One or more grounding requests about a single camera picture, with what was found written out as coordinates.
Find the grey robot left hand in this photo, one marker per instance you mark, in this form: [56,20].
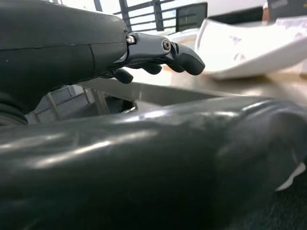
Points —
[144,165]

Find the black carry case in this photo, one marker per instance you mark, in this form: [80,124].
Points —
[240,16]

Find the person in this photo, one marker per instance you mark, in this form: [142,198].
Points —
[265,12]

